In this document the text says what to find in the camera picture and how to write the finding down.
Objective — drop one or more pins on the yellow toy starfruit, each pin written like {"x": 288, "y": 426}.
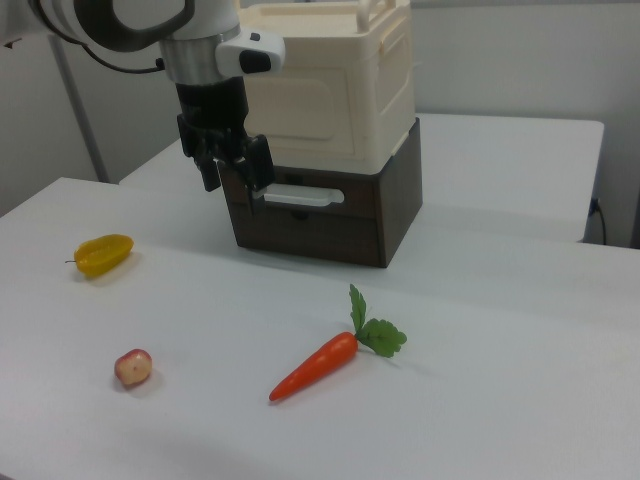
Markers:
{"x": 102, "y": 254}

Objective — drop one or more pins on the cream plastic cabinet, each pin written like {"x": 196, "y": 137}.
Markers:
{"x": 385, "y": 60}

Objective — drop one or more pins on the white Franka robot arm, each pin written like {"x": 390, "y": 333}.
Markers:
{"x": 200, "y": 30}

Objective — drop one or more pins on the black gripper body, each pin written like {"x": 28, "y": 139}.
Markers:
{"x": 212, "y": 107}

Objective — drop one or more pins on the cream cabinet door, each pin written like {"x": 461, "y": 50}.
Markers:
{"x": 310, "y": 110}

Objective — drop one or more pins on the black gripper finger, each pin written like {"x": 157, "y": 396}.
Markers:
{"x": 209, "y": 175}
{"x": 257, "y": 165}

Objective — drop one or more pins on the orange toy carrot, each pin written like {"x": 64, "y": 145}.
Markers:
{"x": 315, "y": 365}

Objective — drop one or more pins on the dark brown wooden drawer box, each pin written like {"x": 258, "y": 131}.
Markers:
{"x": 395, "y": 200}

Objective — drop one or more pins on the grey metal pole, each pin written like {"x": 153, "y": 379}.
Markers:
{"x": 80, "y": 110}

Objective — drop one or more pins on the red toy apple slice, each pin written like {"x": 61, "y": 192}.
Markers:
{"x": 132, "y": 368}

